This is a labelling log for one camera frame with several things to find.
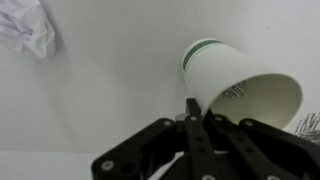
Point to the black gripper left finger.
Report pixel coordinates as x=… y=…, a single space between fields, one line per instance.
x=196 y=140

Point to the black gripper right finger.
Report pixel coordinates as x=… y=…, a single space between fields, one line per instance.
x=241 y=146

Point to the white paper cup green band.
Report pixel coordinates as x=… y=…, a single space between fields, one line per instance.
x=216 y=66

